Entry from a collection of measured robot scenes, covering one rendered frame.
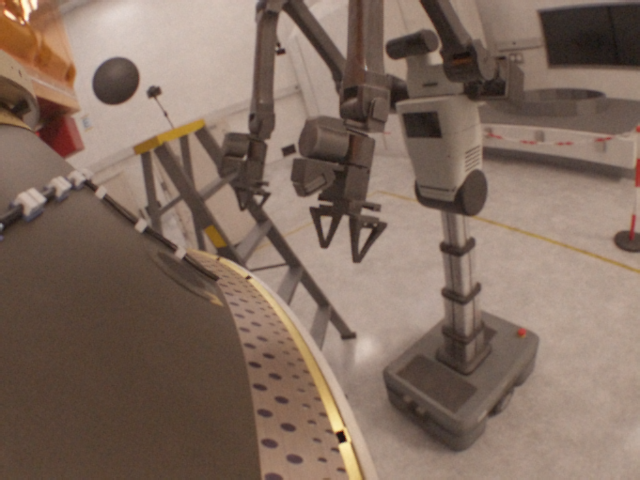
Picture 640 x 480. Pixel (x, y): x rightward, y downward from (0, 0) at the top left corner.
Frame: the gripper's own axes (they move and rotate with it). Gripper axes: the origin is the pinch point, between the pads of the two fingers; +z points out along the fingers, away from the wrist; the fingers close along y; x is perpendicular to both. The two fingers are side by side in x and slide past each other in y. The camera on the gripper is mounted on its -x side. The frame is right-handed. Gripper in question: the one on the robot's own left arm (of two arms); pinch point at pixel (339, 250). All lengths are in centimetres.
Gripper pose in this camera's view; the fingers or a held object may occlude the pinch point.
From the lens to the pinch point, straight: 58.6
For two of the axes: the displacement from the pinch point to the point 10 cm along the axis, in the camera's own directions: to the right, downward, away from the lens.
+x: 8.3, 0.4, 5.5
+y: 5.3, 2.2, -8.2
